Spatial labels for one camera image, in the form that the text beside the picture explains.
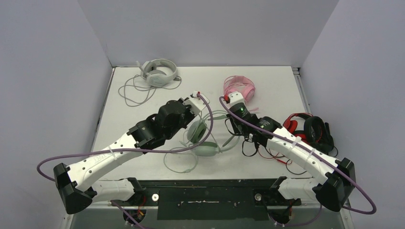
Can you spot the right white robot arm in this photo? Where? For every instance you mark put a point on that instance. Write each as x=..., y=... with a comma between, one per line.
x=332, y=180

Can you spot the red and black headphones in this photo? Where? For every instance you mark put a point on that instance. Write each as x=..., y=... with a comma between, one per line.
x=314, y=134

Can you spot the white gaming headset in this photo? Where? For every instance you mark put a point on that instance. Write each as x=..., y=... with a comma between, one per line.
x=154, y=74

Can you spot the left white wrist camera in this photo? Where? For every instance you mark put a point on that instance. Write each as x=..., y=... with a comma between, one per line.
x=196, y=102

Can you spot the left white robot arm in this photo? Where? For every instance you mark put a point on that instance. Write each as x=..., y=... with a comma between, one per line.
x=79, y=184

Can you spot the pink cat-ear headphones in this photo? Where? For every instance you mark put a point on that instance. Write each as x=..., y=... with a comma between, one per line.
x=241, y=84

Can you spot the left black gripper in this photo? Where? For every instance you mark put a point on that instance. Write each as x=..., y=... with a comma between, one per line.
x=190, y=116

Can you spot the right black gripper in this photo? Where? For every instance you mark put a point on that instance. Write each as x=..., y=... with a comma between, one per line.
x=236, y=118

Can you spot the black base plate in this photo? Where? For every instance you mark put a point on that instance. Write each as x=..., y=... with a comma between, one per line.
x=229, y=199

